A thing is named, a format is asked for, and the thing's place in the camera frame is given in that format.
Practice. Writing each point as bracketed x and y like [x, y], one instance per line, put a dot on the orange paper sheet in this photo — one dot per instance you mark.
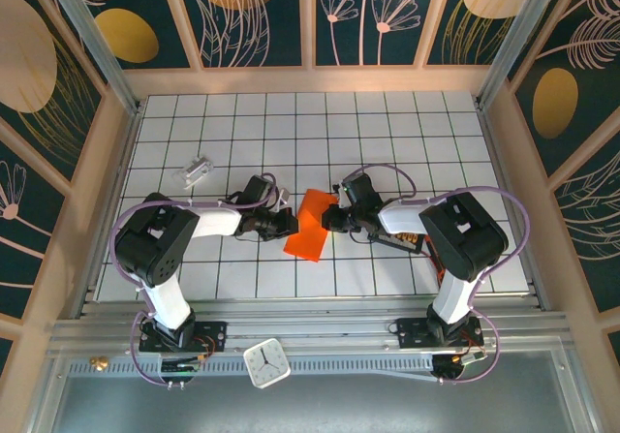
[310, 229]

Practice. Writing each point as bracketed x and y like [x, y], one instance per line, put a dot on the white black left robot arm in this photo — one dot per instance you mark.
[160, 244]

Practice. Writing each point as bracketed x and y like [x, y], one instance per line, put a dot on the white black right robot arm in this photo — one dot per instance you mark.
[465, 239]

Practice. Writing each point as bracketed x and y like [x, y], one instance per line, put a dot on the white square alarm clock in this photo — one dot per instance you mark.
[266, 362]

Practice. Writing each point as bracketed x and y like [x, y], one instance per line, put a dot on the black charger board orange connectors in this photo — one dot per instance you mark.
[402, 240]

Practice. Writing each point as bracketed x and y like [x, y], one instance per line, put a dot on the grey metal panel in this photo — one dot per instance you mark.
[339, 404]

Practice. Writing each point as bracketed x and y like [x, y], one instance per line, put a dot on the brass knob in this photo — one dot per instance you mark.
[100, 363]

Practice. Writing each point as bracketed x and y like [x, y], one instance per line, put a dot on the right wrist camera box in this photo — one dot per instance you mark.
[340, 199]

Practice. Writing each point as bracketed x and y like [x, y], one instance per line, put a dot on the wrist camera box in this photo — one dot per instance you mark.
[285, 196]
[340, 199]

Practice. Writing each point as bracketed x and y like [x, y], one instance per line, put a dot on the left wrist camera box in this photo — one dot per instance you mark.
[285, 196]

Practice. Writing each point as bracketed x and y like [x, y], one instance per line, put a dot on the clear plastic bracket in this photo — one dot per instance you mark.
[194, 170]

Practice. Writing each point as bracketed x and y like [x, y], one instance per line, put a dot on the aluminium rail frame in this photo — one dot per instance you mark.
[315, 326]

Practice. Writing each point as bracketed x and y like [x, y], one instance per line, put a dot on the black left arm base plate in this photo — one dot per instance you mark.
[213, 336]

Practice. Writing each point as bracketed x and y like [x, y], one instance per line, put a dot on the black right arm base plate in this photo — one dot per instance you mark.
[412, 333]

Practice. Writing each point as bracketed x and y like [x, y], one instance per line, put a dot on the aluminium corner post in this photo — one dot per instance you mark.
[97, 50]
[513, 45]

